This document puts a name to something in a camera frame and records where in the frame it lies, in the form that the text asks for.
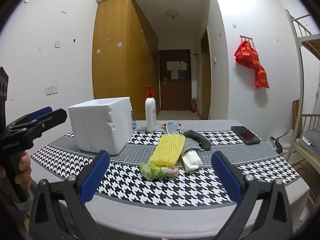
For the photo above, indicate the clear blue bottle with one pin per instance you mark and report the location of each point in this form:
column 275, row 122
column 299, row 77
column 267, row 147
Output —
column 133, row 121

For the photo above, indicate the houndstooth table cloth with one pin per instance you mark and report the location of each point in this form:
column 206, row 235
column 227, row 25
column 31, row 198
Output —
column 162, row 192

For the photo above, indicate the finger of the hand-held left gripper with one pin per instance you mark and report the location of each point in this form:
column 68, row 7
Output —
column 40, row 113
column 53, row 117

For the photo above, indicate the white lotion pump bottle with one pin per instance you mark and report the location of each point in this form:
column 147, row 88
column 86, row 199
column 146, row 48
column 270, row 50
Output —
column 150, row 115

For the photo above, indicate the green packet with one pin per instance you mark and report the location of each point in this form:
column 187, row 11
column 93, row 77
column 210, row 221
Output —
column 151, row 172

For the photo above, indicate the large white paper notice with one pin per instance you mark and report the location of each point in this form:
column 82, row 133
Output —
column 173, row 65

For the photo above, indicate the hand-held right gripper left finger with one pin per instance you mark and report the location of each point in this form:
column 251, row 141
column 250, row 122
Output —
column 96, row 175

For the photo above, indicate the light wooden side door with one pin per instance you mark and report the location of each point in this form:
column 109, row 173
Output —
column 206, row 80

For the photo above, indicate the small white paper notice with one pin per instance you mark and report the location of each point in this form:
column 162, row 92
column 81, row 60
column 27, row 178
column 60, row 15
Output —
column 183, row 65
column 174, row 75

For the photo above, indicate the dark brown door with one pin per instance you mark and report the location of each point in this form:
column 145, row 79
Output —
column 175, row 92

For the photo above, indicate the wooden wardrobe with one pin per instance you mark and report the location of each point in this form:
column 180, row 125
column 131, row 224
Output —
column 112, row 55

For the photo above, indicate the white foam box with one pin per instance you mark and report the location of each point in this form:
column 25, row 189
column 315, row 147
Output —
column 95, row 125

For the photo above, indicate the grey clothes on bed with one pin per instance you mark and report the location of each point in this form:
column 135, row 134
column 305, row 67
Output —
column 312, row 140

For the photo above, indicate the metal wall hook rack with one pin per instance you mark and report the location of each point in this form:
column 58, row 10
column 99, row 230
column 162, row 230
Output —
column 246, row 37

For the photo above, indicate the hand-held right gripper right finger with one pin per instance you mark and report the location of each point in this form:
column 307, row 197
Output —
column 226, row 177

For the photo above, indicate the white wall switch plate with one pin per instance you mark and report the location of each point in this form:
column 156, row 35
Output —
column 64, row 10
column 58, row 44

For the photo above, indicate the grey metal bunk bed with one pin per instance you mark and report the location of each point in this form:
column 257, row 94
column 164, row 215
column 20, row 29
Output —
column 297, row 55

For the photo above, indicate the red fire extinguisher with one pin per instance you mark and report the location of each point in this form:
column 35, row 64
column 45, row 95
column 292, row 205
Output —
column 193, row 106

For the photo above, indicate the person's left hand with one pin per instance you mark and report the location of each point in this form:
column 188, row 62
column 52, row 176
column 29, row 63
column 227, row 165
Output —
column 25, row 170

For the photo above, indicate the round ceiling lamp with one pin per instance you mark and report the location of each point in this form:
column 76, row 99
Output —
column 172, row 13

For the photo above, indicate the blue face mask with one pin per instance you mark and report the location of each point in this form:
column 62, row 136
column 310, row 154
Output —
column 171, row 127

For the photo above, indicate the white wall socket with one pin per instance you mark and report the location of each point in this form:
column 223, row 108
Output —
column 48, row 90
column 55, row 89

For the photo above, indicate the blue paper notice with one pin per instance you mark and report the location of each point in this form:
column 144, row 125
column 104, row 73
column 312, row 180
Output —
column 181, row 75

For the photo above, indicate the dark grey sock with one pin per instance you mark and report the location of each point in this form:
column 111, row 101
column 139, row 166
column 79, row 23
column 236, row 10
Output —
column 200, row 138

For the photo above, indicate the brown wooden board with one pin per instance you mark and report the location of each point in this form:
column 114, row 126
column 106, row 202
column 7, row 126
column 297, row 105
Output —
column 296, row 115

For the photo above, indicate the yellow foam net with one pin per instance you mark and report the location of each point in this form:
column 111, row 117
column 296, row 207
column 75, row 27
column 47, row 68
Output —
column 166, row 150

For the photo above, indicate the black smartphone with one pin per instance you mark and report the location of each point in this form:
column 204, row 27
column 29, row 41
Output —
column 246, row 135

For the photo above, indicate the red snack packet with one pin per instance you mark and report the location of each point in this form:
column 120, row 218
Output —
column 179, row 124

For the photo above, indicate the white cloth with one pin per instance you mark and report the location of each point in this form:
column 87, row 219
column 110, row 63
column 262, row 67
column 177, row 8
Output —
column 191, row 161

